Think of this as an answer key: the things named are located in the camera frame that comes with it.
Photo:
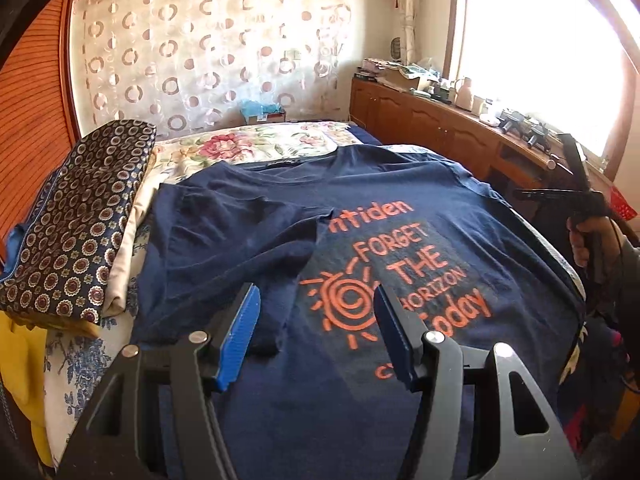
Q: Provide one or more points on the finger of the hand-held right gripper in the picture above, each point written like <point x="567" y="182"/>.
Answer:
<point x="574" y="165"/>
<point x="545" y="194"/>

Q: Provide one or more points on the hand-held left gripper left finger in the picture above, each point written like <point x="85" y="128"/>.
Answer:
<point x="239" y="340"/>

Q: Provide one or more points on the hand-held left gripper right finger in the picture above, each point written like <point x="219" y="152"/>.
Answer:
<point x="395" y="340"/>

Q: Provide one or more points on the navy printed t-shirt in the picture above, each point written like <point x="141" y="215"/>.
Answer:
<point x="310" y="200"/>

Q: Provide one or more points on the person's right hand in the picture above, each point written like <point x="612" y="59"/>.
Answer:
<point x="605" y="240"/>

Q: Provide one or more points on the red patterned item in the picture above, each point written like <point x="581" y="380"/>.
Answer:
<point x="625" y="204"/>

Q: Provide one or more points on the white thermos jug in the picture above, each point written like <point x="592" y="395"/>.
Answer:
<point x="463" y="94"/>

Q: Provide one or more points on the window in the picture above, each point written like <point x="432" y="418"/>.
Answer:
<point x="540" y="35"/>

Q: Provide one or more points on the wooden cabinet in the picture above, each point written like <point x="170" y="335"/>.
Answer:
<point x="425" y="120"/>

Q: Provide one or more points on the clutter pile on cabinet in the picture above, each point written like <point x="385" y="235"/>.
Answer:
<point x="400" y="75"/>

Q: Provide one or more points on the navy blanket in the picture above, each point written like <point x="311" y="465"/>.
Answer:
<point x="362" y="135"/>

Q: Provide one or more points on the floral patchwork bed sheet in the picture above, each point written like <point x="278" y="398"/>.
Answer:
<point x="225" y="147"/>

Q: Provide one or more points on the navy circle-patterned folded cloth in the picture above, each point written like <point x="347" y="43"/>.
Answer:
<point x="85" y="210"/>

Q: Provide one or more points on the yellow cloth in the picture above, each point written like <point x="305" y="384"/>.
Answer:
<point x="25" y="375"/>

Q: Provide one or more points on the pale window curtain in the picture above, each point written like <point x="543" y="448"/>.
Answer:
<point x="411" y="5"/>

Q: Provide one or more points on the blue tissue box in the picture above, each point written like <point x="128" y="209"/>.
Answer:
<point x="262" y="111"/>

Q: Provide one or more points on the wooden headboard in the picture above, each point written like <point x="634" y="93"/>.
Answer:
<point x="35" y="110"/>

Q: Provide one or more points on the sheer circle-patterned curtain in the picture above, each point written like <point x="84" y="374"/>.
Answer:
<point x="200" y="35"/>

